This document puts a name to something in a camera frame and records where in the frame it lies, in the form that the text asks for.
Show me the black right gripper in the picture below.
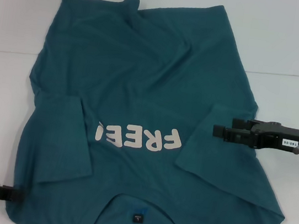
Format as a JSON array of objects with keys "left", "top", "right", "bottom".
[{"left": 210, "top": 113, "right": 299, "bottom": 156}]

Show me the teal t-shirt with white lettering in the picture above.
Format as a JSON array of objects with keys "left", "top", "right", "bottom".
[{"left": 2, "top": 0, "right": 299, "bottom": 224}]

